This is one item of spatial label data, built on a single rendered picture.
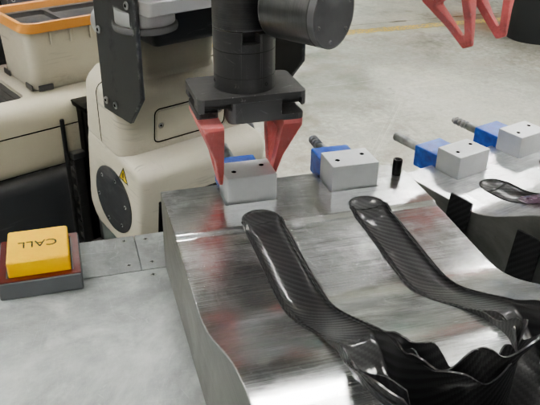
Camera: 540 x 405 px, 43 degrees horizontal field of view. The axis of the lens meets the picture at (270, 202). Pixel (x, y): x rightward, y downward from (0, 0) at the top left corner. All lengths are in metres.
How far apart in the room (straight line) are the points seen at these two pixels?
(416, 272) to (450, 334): 0.16
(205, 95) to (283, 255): 0.16
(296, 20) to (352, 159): 0.20
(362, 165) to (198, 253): 0.20
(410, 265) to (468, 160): 0.25
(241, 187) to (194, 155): 0.33
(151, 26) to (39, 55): 0.42
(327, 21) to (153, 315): 0.32
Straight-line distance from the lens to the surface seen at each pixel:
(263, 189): 0.67
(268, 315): 0.54
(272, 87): 0.65
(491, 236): 0.76
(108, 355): 0.64
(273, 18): 0.58
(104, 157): 1.02
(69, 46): 1.22
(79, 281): 0.72
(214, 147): 0.64
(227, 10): 0.61
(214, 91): 0.64
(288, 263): 0.60
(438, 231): 0.66
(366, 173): 0.71
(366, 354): 0.46
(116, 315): 0.69
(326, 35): 0.57
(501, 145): 0.92
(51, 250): 0.73
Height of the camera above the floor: 1.22
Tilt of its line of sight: 29 degrees down
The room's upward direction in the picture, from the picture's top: 1 degrees clockwise
